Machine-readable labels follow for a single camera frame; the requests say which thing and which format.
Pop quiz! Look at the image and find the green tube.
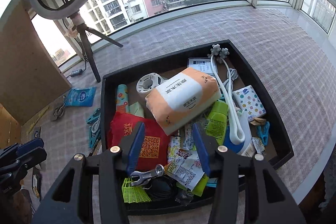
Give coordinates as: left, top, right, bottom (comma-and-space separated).
205, 100, 228, 145

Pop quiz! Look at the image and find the metal clamp clip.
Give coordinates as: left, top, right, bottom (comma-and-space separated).
130, 164, 165, 186
51, 96, 67, 121

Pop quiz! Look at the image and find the black cable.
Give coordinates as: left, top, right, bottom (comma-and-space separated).
146, 176, 182, 201

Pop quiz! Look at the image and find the orange white tissue pack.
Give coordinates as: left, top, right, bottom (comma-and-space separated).
145, 68, 221, 136

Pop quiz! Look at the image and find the white cable with grey balls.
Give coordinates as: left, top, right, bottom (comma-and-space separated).
207, 44, 246, 145

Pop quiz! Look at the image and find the black seafood wipes pouch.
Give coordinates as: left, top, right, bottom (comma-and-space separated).
31, 167, 42, 201

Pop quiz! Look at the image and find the person's left hand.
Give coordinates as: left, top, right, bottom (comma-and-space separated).
1, 186, 33, 223

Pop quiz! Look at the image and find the grey sachet right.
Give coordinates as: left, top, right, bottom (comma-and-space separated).
33, 127, 41, 139

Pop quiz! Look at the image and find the red bag with qr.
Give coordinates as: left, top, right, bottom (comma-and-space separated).
106, 110, 172, 172

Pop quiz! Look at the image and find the snack sachet white red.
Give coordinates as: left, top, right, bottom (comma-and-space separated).
166, 149, 205, 190

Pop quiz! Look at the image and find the yellow long straw packet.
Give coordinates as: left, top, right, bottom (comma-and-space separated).
26, 106, 50, 135

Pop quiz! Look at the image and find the yellow green shuttlecock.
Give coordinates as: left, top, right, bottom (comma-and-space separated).
121, 178, 151, 203

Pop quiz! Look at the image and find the black storage tray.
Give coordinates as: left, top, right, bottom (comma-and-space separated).
100, 39, 295, 216

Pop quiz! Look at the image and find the teal clothespin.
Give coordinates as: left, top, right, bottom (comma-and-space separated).
86, 108, 101, 124
89, 120, 100, 148

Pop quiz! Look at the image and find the wooden back board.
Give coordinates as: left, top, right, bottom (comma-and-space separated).
1, 2, 72, 125

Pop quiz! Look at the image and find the wooden clothespin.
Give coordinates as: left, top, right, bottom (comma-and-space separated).
250, 117, 267, 126

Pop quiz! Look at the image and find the blue wet wipes pack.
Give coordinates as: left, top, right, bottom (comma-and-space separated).
66, 87, 96, 107

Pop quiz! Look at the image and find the white tape roll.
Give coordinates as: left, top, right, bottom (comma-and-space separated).
136, 73, 167, 97

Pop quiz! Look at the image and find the star pattern tissue pack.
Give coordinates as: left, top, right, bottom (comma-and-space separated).
232, 85, 266, 122

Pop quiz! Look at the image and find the black power strip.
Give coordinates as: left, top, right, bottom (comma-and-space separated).
70, 69, 84, 77

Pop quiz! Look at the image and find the white card box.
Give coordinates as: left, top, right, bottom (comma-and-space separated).
187, 58, 218, 77

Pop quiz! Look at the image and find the black tripod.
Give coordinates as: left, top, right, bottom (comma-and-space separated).
65, 12, 123, 83

